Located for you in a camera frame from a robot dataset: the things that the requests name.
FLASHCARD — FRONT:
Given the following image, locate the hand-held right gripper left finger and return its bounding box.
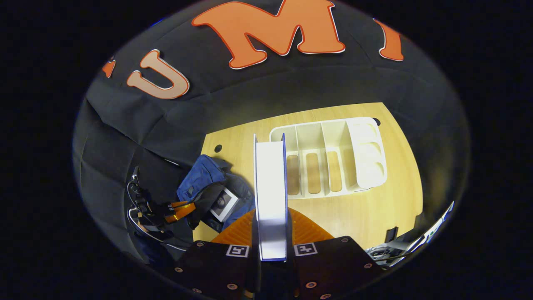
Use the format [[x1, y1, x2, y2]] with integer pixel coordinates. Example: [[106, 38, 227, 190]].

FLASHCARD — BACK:
[[174, 209, 262, 300]]

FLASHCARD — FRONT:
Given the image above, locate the blue schoolbag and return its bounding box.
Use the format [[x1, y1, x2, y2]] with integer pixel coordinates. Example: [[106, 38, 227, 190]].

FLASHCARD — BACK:
[[176, 154, 256, 233]]

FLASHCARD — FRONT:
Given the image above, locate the black backdrop cloth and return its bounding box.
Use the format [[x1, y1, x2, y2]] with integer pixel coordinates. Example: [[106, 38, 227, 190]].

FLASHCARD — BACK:
[[73, 0, 471, 267]]

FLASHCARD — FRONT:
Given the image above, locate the white bookshelf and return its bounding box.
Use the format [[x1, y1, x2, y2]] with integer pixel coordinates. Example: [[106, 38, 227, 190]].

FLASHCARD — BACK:
[[268, 116, 388, 200]]

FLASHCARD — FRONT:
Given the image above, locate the grey cable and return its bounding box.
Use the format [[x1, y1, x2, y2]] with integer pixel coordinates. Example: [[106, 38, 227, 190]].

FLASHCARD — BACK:
[[127, 179, 189, 251]]

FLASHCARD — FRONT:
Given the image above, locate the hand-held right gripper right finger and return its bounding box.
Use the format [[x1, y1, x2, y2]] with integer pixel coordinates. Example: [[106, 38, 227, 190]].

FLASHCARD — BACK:
[[287, 207, 386, 300]]

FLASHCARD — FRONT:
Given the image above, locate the blue cover book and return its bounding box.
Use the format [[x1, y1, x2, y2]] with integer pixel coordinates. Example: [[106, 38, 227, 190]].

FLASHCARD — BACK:
[[253, 133, 289, 263]]

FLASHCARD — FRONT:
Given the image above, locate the grey portrait cover book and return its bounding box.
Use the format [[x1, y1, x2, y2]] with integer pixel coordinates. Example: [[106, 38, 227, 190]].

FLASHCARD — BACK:
[[208, 187, 240, 223]]

